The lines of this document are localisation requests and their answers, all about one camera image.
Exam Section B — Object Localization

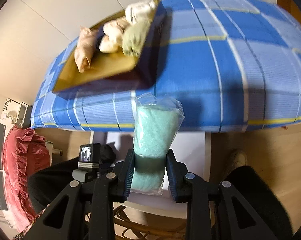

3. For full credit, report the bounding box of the white shoe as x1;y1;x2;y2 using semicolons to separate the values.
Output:
224;149;248;178

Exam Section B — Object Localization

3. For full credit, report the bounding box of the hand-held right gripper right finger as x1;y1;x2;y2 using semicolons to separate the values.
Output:
166;149;281;240

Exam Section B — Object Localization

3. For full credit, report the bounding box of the white metal stand foot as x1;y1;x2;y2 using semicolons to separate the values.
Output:
47;141;63;155

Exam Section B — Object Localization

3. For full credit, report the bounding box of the mint towel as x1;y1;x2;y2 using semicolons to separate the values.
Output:
130;92;185;197

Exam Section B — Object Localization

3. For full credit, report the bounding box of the rattan chair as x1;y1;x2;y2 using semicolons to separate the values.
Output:
84;204;188;240

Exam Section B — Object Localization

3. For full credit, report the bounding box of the red satin cushion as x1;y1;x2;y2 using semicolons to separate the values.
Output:
2;126;52;233

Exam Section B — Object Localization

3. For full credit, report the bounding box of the cream cloth bundle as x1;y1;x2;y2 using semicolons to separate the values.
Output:
99;17;131;54

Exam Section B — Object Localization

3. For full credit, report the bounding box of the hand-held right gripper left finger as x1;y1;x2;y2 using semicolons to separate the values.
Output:
20;149;136;240

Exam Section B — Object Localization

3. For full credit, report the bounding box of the person's right leg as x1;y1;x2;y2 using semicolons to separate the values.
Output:
222;165;293;240

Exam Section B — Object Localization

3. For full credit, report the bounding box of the white cloth bundle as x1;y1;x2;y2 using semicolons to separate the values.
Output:
125;0;159;24

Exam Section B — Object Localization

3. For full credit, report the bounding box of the blue plaid bed sheet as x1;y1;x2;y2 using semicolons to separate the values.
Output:
30;0;301;133

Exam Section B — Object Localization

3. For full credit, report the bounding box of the black cloth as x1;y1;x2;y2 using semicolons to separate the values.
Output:
100;144;116;167

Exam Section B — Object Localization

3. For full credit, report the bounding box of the pink floral cloth bundle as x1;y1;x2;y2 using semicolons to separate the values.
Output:
74;26;99;73

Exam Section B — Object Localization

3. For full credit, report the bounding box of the red box with gold lining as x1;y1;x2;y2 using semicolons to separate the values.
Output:
52;0;167;100

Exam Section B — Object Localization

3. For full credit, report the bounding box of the dark floral garment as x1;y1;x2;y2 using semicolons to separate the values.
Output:
15;204;52;240

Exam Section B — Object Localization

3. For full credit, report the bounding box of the white drawer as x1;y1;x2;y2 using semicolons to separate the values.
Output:
92;130;212;218

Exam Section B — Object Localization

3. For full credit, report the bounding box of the olive green cloth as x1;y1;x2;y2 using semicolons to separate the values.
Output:
122;20;152;57

